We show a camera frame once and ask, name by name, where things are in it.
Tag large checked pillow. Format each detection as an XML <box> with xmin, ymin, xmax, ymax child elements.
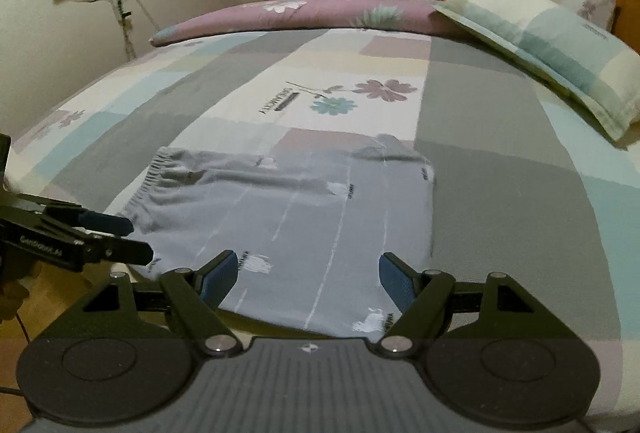
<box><xmin>432</xmin><ymin>0</ymin><xmax>640</xmax><ymax>144</ymax></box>

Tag pink floral quilt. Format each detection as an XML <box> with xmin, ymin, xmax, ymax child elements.
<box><xmin>150</xmin><ymin>0</ymin><xmax>471</xmax><ymax>48</ymax></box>

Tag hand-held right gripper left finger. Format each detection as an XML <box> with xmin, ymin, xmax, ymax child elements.
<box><xmin>82</xmin><ymin>249</ymin><xmax>241</xmax><ymax>358</ymax></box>

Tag small floral pillow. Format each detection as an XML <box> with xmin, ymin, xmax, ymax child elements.
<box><xmin>552</xmin><ymin>0</ymin><xmax>618</xmax><ymax>34</ymax></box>

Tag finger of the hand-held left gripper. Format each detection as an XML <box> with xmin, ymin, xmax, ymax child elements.
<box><xmin>42</xmin><ymin>218</ymin><xmax>154</xmax><ymax>271</ymax></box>
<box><xmin>17</xmin><ymin>193</ymin><xmax>135</xmax><ymax>236</ymax></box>

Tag black wall cables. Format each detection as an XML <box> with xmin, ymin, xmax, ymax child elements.
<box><xmin>65</xmin><ymin>0</ymin><xmax>161</xmax><ymax>61</ymax></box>

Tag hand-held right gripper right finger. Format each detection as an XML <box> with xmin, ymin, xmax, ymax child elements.
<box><xmin>375</xmin><ymin>252</ymin><xmax>538</xmax><ymax>358</ymax></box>

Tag grey printed pants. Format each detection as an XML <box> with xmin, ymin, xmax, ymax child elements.
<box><xmin>120</xmin><ymin>133</ymin><xmax>438</xmax><ymax>339</ymax></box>

